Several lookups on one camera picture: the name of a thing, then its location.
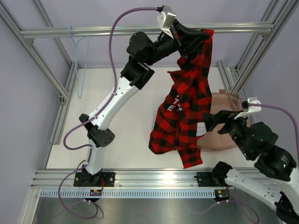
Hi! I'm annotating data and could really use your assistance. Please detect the white slotted cable duct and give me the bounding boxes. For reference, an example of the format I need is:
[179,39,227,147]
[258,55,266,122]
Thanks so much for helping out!
[40,189,215,198]

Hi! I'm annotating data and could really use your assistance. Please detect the front aluminium rail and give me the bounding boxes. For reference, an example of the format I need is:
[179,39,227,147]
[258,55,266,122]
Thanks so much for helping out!
[32,169,285,189]

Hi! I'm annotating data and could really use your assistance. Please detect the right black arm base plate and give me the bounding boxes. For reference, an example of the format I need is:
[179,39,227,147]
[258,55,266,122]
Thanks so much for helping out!
[194,171,221,187]

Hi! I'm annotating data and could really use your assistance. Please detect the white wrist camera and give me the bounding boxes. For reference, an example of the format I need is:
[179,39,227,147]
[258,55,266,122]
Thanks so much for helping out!
[157,6,176,39]
[234,97,262,119]

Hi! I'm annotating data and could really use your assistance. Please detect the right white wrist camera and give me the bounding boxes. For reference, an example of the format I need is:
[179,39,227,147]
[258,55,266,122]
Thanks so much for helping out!
[234,97,262,119]

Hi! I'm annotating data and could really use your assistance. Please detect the aluminium frame top crossbar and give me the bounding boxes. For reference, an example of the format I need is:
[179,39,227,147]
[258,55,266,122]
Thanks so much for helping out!
[19,21,274,39]

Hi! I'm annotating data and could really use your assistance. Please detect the light blue wire hanger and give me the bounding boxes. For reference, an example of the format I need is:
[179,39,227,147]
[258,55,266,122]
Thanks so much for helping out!
[68,25,91,99]

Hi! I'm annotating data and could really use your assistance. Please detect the aluminium frame posts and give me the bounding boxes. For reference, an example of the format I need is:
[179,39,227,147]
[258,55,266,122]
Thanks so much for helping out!
[216,0,299,98]
[0,1,76,145]

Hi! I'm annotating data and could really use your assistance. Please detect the red black plaid shirt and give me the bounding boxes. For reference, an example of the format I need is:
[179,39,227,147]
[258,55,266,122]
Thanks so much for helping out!
[149,29,214,168]

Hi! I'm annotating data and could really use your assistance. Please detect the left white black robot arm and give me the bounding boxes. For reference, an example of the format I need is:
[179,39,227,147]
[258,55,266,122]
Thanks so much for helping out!
[79,20,212,186]

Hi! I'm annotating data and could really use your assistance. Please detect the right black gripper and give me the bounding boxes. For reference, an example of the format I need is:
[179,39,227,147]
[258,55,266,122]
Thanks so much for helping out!
[201,109,253,158]

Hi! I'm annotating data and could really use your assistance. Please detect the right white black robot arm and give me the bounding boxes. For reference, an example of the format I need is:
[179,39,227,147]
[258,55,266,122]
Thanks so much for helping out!
[203,110,299,224]

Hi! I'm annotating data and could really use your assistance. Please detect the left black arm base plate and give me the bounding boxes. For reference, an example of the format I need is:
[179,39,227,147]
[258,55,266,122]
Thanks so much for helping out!
[73,171,116,187]

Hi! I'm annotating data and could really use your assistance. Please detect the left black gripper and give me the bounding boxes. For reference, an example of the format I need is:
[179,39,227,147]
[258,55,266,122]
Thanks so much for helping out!
[142,18,208,66]

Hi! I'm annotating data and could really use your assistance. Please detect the pink translucent plastic basin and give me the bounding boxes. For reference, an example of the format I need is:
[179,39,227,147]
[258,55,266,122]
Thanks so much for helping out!
[197,89,242,152]

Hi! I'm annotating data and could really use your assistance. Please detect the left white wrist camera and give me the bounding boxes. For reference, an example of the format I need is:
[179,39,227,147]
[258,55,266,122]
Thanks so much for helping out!
[157,6,176,39]

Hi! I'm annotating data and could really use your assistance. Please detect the right aluminium frame posts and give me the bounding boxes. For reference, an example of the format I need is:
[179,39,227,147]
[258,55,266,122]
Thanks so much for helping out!
[216,0,299,98]

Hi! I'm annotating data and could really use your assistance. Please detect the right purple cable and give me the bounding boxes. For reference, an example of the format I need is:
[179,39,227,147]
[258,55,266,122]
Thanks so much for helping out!
[186,104,299,222]

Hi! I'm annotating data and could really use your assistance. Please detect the left aluminium frame posts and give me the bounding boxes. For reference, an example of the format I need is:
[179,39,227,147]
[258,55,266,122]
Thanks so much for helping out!
[0,1,76,145]

